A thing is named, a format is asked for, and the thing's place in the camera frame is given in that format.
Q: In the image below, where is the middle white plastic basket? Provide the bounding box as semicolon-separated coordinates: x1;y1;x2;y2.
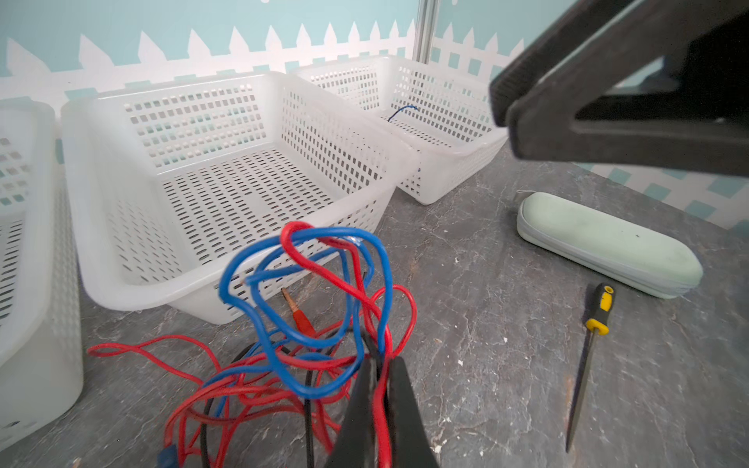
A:
60;72;419;325

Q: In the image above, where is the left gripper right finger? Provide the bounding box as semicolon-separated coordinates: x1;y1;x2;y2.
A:
387;357;439;468

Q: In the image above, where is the left white plastic basket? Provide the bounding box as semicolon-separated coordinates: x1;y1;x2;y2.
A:
1;101;84;449

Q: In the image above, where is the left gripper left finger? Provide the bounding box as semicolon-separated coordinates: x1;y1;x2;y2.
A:
324;358;376;468

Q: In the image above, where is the red cable tangle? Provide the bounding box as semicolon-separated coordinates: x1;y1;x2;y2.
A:
87;220;419;468

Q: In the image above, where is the yellow black small screwdriver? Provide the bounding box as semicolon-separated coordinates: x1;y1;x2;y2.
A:
566;283;616;452

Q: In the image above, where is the blue cable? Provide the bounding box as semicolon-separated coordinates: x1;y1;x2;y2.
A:
217;226;396;402
385;103;421;124

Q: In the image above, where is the right white plastic basket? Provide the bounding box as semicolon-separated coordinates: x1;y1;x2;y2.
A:
295;56;508;205

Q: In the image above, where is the mint green zip case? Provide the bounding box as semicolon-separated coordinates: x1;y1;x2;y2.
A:
516;192;703;300

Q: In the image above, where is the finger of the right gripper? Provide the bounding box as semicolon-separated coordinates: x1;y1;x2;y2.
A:
490;1;748;177

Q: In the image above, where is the white plastic basket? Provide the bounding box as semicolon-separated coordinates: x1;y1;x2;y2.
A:
60;72;419;325
1;101;84;449
295;56;508;205

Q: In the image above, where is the black cable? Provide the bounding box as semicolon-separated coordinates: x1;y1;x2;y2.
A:
198;341;376;468

